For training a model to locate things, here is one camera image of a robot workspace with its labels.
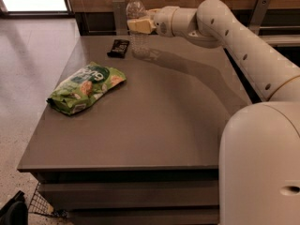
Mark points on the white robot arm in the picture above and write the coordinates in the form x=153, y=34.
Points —
x=259, y=156

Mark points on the clear plastic water bottle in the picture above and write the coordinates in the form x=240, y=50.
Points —
x=139, y=41

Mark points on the lower grey drawer front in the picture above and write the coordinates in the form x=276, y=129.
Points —
x=145, y=217

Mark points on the grey drawer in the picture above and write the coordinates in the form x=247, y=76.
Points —
x=131, y=195
x=145, y=217

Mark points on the left metal wall bracket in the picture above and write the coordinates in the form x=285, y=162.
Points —
x=120, y=17

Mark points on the metal wall bracket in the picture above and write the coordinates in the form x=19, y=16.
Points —
x=257, y=15
x=120, y=17

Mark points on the green snack bag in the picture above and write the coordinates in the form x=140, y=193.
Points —
x=84, y=88

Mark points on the black wire mesh basket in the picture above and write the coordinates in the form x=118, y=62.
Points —
x=39, y=206

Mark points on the right metal wall bracket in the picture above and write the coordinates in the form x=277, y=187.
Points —
x=257, y=15

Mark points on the black rxbar chocolate bar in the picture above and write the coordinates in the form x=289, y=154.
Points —
x=119, y=48

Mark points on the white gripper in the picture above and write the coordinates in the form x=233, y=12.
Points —
x=163, y=22

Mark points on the upper grey drawer front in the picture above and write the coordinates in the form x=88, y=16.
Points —
x=131, y=195

